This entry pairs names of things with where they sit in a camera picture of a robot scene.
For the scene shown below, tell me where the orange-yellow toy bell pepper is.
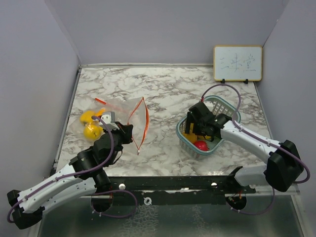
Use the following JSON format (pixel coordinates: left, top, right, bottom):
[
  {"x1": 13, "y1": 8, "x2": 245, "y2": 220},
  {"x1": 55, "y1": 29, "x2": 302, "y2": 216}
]
[{"x1": 183, "y1": 133, "x2": 198, "y2": 144}]

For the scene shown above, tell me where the clear orange-zip bag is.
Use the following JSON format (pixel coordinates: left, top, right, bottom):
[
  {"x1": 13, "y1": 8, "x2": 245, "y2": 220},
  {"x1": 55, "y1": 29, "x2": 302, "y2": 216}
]
[
  {"x1": 127, "y1": 97, "x2": 150, "y2": 155},
  {"x1": 70, "y1": 98, "x2": 135, "y2": 144}
]

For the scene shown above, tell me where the yellow toy lemon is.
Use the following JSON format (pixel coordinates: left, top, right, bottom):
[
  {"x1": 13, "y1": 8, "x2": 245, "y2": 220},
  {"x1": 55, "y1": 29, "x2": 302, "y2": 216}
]
[{"x1": 95, "y1": 108, "x2": 106, "y2": 117}]

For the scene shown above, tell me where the yellow toy bell pepper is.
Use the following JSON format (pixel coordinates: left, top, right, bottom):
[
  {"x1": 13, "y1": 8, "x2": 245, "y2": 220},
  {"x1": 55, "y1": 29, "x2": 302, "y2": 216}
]
[{"x1": 79, "y1": 110, "x2": 95, "y2": 125}]

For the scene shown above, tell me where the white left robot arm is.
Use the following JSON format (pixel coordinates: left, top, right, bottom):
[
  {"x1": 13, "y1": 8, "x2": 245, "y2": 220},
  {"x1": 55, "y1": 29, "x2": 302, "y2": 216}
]
[{"x1": 7, "y1": 122, "x2": 133, "y2": 230}]

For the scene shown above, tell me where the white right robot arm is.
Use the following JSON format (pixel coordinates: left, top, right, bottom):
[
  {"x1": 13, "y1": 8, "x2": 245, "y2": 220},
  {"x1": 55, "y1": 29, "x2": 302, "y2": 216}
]
[{"x1": 186, "y1": 102, "x2": 303, "y2": 193}]

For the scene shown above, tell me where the pale green plastic basket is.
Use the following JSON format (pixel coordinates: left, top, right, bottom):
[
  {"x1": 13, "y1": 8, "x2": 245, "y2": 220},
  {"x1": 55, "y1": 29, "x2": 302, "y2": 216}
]
[{"x1": 176, "y1": 95, "x2": 236, "y2": 159}]

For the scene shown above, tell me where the red toy fruit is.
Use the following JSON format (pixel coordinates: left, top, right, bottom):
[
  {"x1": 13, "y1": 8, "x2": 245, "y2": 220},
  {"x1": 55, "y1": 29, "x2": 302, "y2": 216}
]
[{"x1": 194, "y1": 140, "x2": 209, "y2": 152}]

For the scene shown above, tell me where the small framed whiteboard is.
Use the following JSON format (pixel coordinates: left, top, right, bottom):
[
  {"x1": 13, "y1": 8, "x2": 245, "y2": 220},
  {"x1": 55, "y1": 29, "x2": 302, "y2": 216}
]
[{"x1": 213, "y1": 45, "x2": 263, "y2": 83}]

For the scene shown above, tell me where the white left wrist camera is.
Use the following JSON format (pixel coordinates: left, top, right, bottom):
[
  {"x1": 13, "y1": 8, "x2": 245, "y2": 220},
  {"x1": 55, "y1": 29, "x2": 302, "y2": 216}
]
[{"x1": 100, "y1": 111, "x2": 119, "y2": 130}]

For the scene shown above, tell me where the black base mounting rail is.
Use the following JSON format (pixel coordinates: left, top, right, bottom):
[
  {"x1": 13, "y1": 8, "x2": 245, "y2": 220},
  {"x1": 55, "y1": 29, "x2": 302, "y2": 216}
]
[{"x1": 49, "y1": 158, "x2": 260, "y2": 215}]

